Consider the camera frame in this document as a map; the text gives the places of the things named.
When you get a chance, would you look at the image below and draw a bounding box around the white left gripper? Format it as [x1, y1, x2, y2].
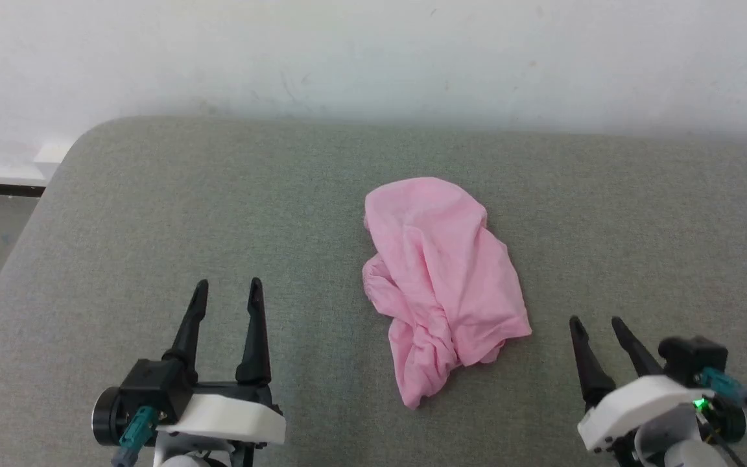
[152, 278, 287, 467]

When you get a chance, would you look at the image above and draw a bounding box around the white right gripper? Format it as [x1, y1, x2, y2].
[569, 316, 718, 467]

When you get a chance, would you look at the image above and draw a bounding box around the pink garment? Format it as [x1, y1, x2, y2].
[362, 176, 533, 410]

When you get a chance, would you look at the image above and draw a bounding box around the grey-green fabric sofa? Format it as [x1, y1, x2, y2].
[0, 115, 747, 467]

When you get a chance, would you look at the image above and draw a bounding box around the white skirting board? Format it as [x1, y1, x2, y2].
[0, 141, 75, 185]

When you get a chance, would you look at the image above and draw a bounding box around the right cable with teal plug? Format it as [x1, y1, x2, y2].
[696, 366, 747, 433]

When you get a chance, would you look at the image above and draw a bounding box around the cable with teal plug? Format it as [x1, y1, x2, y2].
[112, 406, 158, 467]
[696, 366, 747, 433]

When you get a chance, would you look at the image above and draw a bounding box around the left cable with teal plug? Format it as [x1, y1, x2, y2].
[112, 406, 158, 467]

